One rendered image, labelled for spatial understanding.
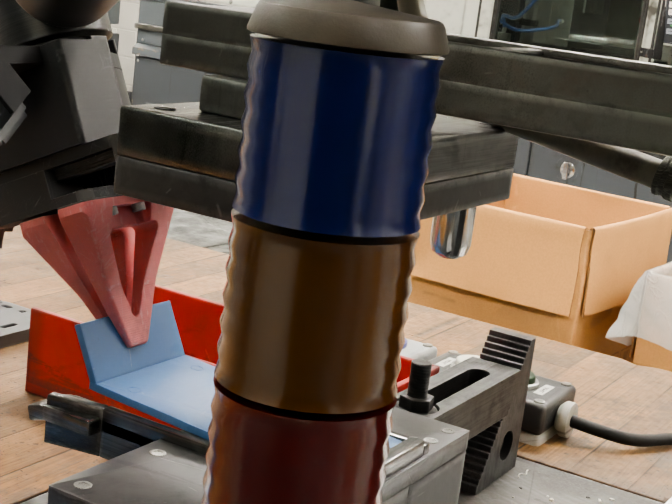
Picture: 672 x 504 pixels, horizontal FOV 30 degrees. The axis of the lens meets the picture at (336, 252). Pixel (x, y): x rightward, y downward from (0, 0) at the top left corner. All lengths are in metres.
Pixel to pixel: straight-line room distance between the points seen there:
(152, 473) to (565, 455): 0.40
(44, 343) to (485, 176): 0.38
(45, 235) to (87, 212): 0.03
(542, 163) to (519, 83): 4.92
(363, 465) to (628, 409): 0.76
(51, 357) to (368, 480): 0.61
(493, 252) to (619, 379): 1.83
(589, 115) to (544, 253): 2.39
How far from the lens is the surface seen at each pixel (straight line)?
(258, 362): 0.24
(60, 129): 0.60
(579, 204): 3.38
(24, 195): 0.62
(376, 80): 0.23
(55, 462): 0.77
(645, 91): 0.44
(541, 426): 0.88
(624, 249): 2.98
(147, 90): 6.61
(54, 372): 0.85
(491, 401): 0.76
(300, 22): 0.23
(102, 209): 0.60
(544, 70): 0.45
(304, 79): 0.23
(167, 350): 0.65
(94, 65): 0.61
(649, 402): 1.03
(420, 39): 0.23
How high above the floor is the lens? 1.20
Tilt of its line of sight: 13 degrees down
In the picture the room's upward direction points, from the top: 7 degrees clockwise
